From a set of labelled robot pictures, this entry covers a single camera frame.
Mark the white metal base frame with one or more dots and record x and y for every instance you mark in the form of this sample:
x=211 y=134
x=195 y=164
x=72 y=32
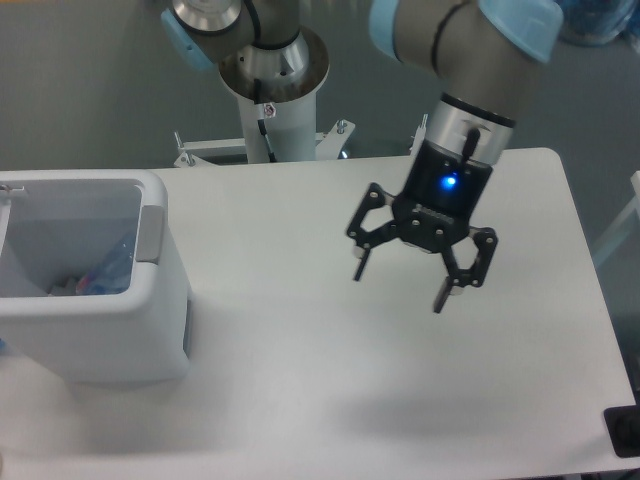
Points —
x=329 y=145

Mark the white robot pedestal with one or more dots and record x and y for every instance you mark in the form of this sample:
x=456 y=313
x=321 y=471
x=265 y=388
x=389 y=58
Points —
x=276 y=90

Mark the black device at table edge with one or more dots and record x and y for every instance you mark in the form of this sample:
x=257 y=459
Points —
x=623 y=427

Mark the blue plastic bag on floor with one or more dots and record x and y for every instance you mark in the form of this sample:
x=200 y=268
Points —
x=594 y=23

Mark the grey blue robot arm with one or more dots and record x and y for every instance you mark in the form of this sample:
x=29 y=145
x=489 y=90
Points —
x=489 y=53

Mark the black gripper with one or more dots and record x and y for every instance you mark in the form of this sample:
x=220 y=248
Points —
x=431 y=212

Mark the clear plastic water bottle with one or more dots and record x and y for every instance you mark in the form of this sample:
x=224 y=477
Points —
x=112 y=275

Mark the white trash can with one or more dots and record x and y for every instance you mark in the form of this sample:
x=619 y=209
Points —
x=60 y=223

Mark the white frame at right edge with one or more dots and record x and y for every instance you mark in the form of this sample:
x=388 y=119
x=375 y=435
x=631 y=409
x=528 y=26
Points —
x=619 y=229

